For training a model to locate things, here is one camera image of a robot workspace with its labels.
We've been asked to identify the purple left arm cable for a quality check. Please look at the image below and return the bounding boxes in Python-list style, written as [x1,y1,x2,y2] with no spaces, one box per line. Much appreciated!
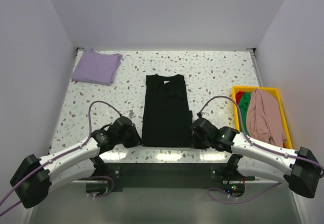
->
[0,100,124,214]

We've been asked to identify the green t shirt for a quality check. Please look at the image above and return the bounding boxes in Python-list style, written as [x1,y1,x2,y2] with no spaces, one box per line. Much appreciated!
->
[238,92,251,136]

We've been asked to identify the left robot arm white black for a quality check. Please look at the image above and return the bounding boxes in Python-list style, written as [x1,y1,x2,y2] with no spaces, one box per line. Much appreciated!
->
[10,116,141,209]

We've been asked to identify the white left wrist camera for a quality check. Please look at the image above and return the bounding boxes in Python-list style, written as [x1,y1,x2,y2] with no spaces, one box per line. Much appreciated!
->
[123,109,135,119]

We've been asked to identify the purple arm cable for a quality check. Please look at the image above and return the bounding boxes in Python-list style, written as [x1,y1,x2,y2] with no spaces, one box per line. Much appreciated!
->
[0,100,124,214]
[197,96,324,204]

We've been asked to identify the red t shirt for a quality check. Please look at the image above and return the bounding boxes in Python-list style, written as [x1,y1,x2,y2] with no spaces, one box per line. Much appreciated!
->
[235,91,246,104]

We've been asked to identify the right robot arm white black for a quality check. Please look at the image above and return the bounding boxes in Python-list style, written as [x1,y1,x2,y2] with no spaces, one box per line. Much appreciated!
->
[191,118,323,199]

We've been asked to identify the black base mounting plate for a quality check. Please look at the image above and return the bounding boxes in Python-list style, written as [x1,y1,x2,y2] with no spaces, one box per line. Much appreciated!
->
[85,163,255,195]

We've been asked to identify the yellow plastic bin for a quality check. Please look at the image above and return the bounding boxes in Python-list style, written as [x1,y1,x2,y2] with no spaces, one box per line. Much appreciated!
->
[231,85,294,149]

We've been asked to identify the black t shirt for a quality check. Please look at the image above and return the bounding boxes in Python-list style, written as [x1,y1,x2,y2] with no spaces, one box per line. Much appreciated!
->
[142,74,192,148]

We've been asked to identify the pink t shirt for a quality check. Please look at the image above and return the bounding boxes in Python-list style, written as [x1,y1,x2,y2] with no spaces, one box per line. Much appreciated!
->
[246,89,287,147]

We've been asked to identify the folded purple t shirt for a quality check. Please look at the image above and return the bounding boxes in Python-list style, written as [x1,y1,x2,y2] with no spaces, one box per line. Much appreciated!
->
[71,50,123,86]

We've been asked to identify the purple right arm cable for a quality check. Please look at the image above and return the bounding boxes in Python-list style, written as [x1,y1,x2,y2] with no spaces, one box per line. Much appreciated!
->
[197,96,324,204]

